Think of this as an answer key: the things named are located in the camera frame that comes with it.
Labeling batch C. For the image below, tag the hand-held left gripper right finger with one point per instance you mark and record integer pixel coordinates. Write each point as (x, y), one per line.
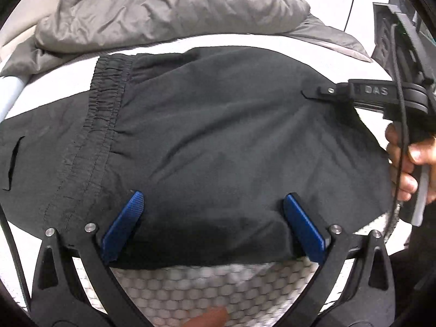
(305, 226)

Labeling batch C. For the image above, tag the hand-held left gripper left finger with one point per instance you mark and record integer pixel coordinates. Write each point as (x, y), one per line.
(124, 224)

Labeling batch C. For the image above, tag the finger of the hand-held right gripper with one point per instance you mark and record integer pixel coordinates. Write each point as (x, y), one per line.
(357, 92)

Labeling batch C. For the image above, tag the black pants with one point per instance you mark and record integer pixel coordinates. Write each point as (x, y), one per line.
(221, 136)

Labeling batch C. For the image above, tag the person's right hand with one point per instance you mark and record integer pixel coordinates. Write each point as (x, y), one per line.
(397, 156)

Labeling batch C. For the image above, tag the person's left hand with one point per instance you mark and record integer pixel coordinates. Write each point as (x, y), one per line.
(213, 318)

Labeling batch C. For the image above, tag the white honeycomb mattress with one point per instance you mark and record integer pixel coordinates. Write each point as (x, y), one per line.
(204, 289)

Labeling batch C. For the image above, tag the light blue pillow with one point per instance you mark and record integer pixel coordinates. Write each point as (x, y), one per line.
(10, 90)

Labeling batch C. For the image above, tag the grey duvet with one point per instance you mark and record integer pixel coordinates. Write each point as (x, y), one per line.
(170, 6)

